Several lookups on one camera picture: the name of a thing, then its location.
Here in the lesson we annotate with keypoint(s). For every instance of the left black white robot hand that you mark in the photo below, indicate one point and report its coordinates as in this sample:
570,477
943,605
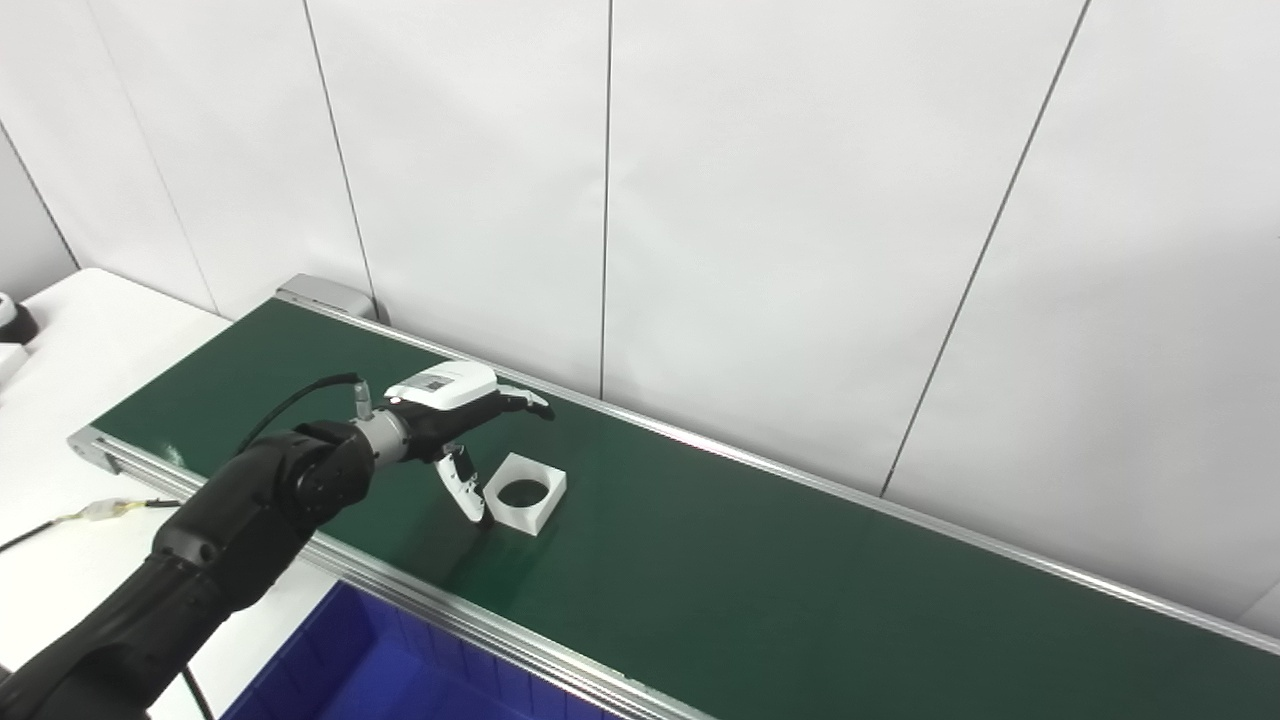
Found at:
445,390

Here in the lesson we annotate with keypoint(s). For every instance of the white square part with hole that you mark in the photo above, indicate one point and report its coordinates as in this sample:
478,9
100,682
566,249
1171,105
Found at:
540,515

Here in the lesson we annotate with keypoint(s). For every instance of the grey conveyor motor housing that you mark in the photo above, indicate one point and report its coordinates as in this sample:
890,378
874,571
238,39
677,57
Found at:
320,292

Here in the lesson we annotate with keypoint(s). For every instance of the blue plastic bin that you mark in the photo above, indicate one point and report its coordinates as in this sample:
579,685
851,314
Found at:
400,670

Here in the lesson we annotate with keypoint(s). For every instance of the green conveyor belt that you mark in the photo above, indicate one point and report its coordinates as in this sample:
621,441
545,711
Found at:
800,580

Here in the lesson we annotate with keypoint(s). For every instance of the black white round object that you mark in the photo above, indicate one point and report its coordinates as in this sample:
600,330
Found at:
20,328

